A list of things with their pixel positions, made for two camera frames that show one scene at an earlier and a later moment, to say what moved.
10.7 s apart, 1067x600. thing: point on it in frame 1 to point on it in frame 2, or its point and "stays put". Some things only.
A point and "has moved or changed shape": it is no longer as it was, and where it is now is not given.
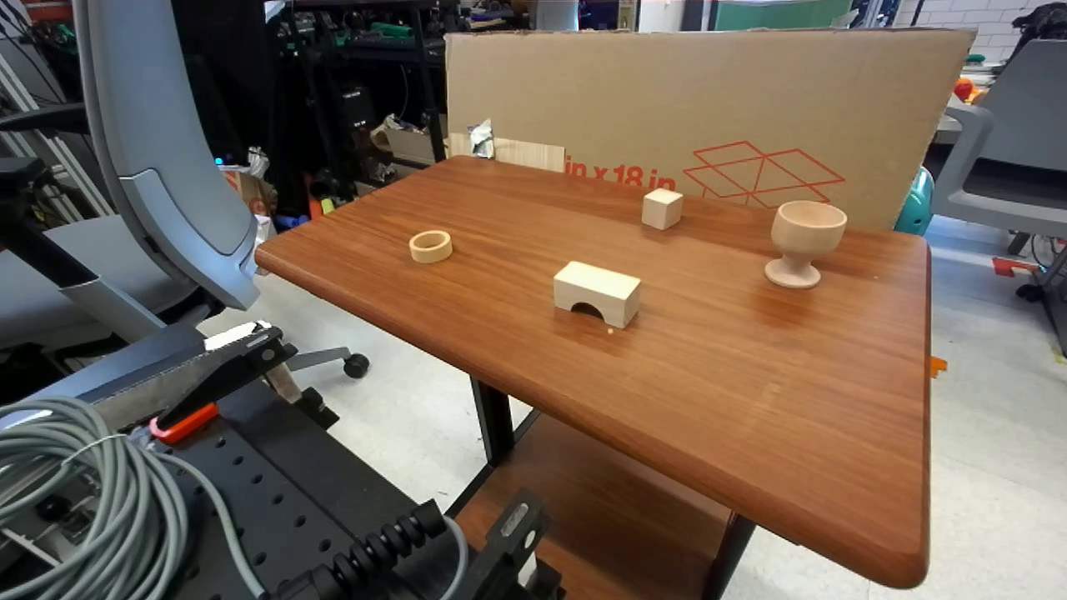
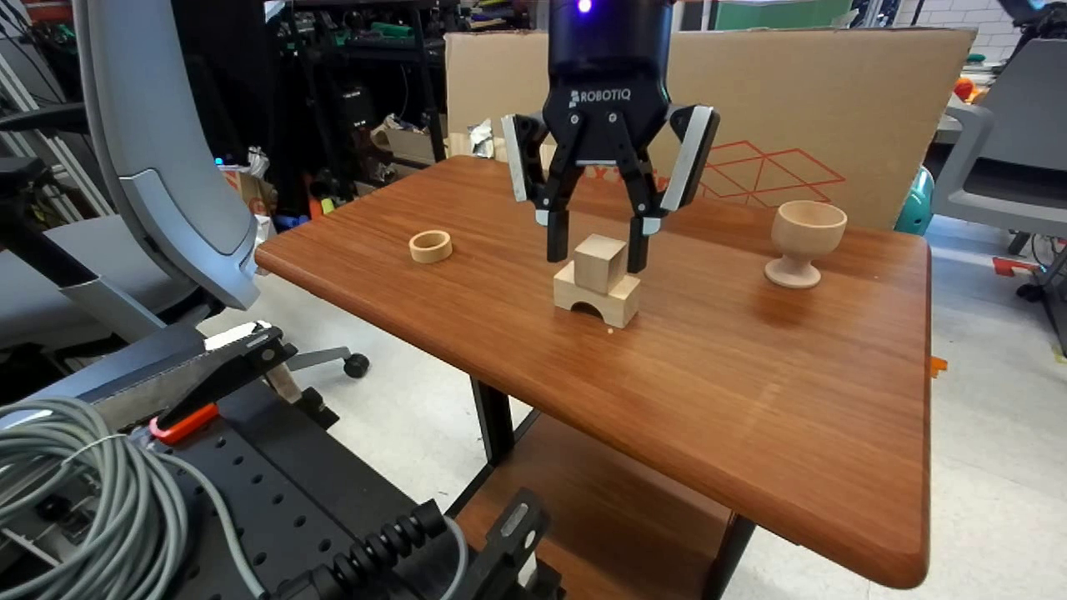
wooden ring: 430,243 stays put
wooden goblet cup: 801,230 stays put
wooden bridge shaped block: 613,293 stays put
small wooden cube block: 660,207 has moved or changed shape
